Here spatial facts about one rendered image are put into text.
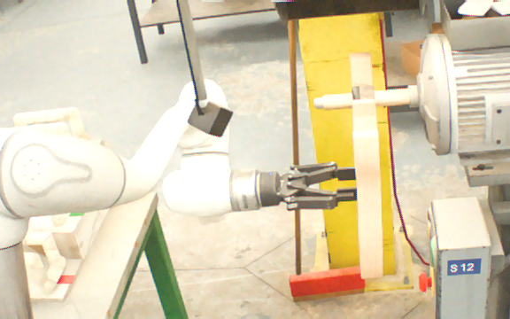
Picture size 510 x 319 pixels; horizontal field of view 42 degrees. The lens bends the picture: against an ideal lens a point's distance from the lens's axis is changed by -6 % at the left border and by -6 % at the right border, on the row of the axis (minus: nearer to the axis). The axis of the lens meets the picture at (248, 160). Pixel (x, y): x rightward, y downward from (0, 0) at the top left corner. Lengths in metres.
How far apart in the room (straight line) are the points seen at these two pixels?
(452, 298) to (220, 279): 1.83
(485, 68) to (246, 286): 1.84
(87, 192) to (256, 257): 2.17
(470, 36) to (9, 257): 0.91
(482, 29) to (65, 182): 0.81
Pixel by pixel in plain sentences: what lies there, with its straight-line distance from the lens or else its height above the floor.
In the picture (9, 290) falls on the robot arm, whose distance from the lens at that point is 1.11.
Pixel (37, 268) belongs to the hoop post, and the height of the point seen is 1.02.
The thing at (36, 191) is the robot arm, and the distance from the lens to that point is 0.94.
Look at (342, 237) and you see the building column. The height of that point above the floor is 0.24.
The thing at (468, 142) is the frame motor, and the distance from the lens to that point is 1.41.
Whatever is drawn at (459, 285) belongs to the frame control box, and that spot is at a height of 1.03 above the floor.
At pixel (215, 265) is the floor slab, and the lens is 3.11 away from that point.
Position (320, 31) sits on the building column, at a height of 1.09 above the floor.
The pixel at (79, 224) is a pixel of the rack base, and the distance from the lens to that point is 1.70.
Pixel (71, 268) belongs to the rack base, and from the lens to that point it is 1.69.
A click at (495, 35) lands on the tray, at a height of 1.40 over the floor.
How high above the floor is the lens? 1.89
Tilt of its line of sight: 30 degrees down
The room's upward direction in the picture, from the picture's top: 11 degrees counter-clockwise
